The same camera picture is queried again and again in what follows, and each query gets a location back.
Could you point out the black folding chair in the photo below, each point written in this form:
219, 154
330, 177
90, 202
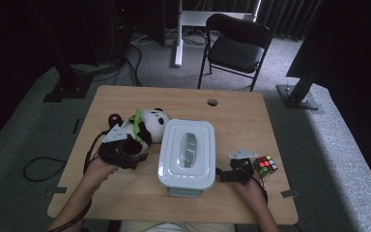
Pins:
235, 51

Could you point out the colourful puzzle cube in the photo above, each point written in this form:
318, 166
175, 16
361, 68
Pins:
265, 166

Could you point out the dark cloth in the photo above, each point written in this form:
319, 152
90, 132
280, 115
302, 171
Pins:
354, 48

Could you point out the person's left hand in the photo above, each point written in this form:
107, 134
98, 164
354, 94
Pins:
98, 170

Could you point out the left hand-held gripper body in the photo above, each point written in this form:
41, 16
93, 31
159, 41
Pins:
116, 154

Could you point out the white desk frame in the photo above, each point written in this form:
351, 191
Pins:
186, 19

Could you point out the small black strip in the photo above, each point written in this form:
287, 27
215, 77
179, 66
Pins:
76, 126

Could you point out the grey tape piece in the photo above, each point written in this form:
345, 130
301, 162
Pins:
60, 190
289, 193

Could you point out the white storage box lid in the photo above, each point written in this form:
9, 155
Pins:
186, 151

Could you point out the black stand with grey base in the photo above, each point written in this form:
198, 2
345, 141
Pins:
298, 96

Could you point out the person's light trousers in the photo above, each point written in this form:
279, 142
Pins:
177, 227

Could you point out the dark pleated curtain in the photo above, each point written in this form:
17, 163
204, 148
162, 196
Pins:
286, 16

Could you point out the panda plush toy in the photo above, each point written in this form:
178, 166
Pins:
153, 127

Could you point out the person's right hand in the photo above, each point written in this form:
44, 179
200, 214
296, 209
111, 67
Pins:
251, 195

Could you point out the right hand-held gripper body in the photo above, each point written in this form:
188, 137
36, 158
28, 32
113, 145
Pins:
243, 170

